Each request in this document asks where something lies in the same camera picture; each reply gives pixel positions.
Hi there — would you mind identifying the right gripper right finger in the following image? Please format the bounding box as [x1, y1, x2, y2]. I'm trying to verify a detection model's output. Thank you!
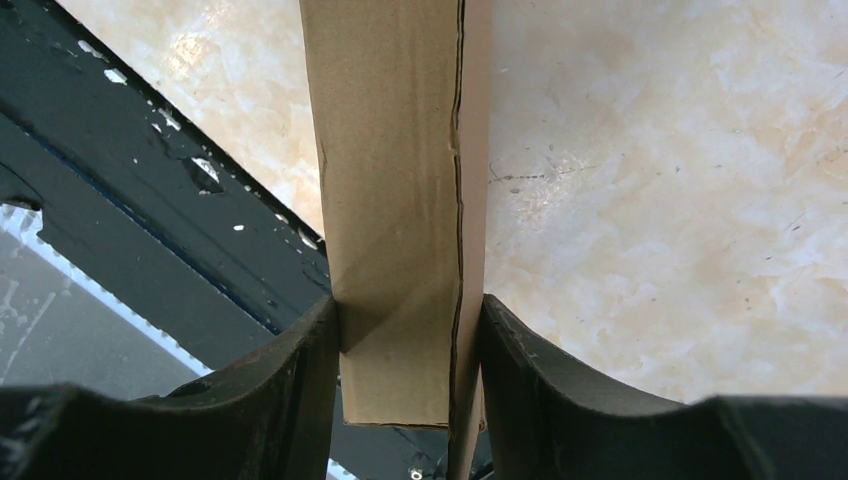
[479, 295, 847, 479]

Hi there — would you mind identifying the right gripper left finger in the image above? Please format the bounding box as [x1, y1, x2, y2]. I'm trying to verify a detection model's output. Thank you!
[1, 297, 339, 479]

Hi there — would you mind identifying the cardboard box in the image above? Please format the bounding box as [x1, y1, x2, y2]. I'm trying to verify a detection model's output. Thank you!
[300, 1, 493, 479]

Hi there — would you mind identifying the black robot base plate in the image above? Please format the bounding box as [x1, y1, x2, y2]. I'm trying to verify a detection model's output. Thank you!
[0, 0, 495, 480]

